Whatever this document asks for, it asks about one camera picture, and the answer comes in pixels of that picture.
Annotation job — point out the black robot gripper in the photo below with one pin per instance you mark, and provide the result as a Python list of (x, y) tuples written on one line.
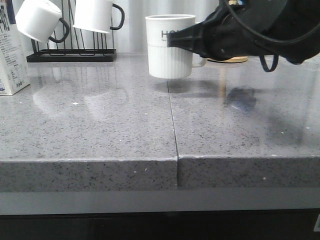
[(286, 28)]

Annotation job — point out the white mug black handle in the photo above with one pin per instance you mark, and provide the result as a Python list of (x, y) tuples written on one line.
[(96, 16), (38, 19)]

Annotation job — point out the wooden mug tree stand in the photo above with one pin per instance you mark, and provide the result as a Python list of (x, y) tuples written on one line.
[(233, 60)]

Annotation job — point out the white blue milk carton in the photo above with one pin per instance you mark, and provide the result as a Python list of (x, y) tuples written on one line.
[(13, 64)]

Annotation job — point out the black wire mug rack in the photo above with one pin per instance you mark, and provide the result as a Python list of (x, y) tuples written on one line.
[(80, 45)]

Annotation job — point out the white HOME ribbed cup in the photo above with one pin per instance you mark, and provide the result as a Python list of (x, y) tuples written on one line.
[(168, 62)]

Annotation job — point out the white mug black handle right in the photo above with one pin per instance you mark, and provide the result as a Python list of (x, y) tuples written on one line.
[(96, 16)]

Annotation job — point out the white mug black handle left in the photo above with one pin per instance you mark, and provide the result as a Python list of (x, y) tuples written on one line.
[(38, 19)]

